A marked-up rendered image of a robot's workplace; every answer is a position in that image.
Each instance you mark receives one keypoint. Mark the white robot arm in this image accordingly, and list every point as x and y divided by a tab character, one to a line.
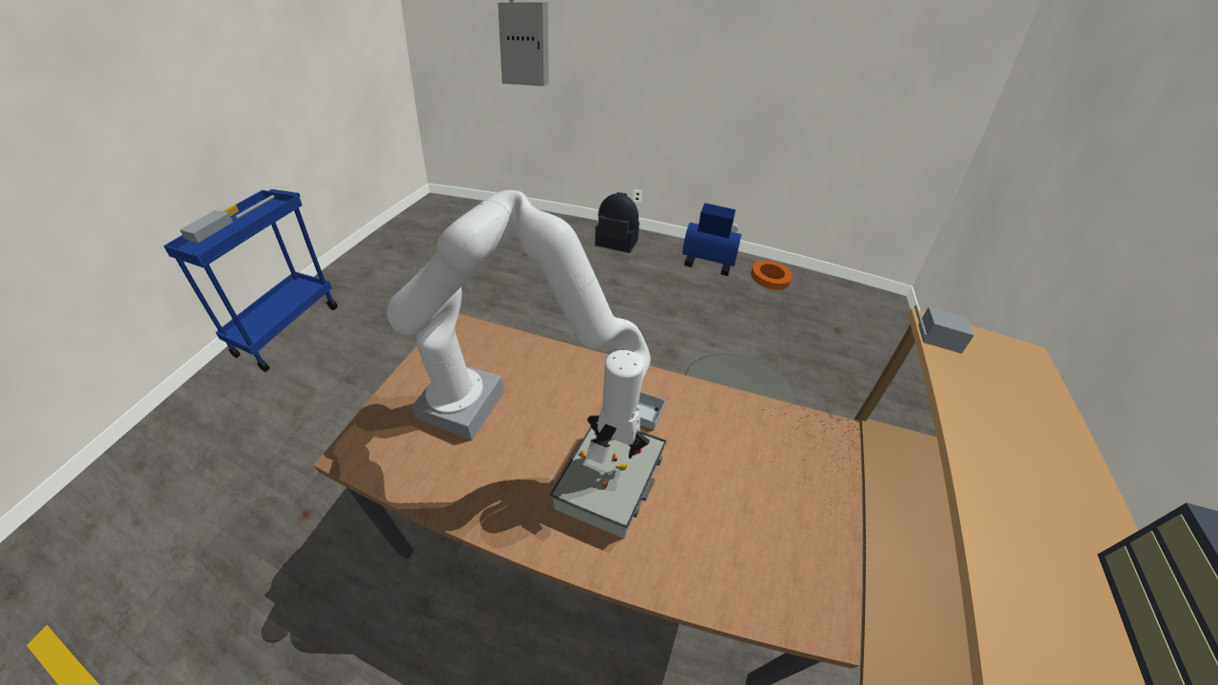
553	244

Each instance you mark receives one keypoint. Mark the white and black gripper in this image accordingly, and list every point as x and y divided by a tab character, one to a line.
626	431

